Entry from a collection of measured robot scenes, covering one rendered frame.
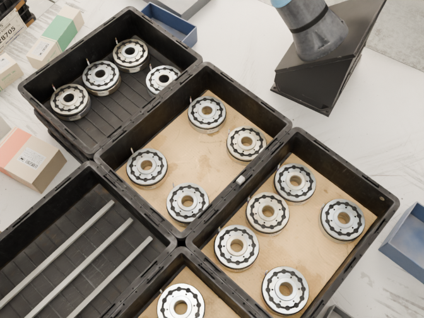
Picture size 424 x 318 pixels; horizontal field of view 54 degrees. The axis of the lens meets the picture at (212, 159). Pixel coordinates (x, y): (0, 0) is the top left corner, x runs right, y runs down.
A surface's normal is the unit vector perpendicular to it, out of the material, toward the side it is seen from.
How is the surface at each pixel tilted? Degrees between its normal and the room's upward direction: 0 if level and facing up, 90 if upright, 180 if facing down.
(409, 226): 0
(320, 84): 90
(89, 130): 0
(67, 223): 0
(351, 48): 44
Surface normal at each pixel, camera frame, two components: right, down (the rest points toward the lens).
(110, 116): 0.00, -0.45
